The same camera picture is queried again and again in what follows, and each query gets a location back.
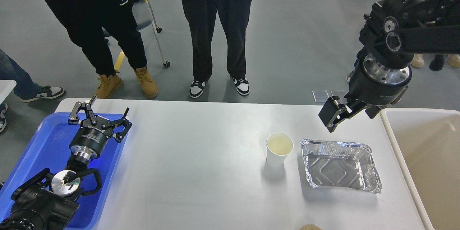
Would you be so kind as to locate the grey wheeled chair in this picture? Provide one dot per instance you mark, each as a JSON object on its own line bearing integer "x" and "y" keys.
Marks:
{"x": 144, "y": 15}

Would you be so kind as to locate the right clear floor plate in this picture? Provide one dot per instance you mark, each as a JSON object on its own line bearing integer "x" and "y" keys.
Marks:
{"x": 340, "y": 93}

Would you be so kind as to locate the small brown object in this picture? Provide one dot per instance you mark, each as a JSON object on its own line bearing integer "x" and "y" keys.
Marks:
{"x": 310, "y": 227}

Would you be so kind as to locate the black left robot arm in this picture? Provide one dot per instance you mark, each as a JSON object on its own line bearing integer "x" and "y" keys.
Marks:
{"x": 63, "y": 177}

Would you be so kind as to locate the white side table corner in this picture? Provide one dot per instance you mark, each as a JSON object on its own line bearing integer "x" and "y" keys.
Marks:
{"x": 6, "y": 87}

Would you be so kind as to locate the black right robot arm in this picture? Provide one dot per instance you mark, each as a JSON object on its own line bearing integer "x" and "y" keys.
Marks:
{"x": 394, "y": 31}

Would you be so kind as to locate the clear floor plate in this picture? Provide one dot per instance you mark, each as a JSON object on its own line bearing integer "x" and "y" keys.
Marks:
{"x": 321, "y": 96}
{"x": 340, "y": 93}

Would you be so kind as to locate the beige plastic bin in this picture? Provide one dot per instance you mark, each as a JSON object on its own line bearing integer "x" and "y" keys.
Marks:
{"x": 426, "y": 143}

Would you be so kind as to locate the aluminium foil tray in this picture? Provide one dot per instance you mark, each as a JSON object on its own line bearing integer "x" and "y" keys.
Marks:
{"x": 340, "y": 164}

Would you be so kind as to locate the left clear floor plate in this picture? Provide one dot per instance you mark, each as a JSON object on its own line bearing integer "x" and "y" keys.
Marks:
{"x": 321, "y": 96}

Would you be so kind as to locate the person in beige shoes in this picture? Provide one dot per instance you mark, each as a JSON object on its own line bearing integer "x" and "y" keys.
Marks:
{"x": 438, "y": 62}

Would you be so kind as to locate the person in tan boots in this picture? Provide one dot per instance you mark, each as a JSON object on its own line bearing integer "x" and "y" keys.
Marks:
{"x": 85, "y": 21}

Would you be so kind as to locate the white paper cup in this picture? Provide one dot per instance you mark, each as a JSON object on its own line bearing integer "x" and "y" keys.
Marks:
{"x": 279, "y": 146}

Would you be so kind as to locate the blue plastic tray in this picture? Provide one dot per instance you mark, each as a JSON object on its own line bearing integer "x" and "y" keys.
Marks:
{"x": 49, "y": 148}

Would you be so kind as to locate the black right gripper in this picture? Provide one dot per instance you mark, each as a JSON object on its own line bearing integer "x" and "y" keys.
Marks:
{"x": 372, "y": 86}

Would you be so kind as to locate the person in blue jeans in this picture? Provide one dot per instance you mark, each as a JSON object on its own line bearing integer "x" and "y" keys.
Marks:
{"x": 26, "y": 89}

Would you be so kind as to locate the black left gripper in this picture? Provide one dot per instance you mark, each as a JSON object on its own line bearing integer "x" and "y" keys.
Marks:
{"x": 90, "y": 136}

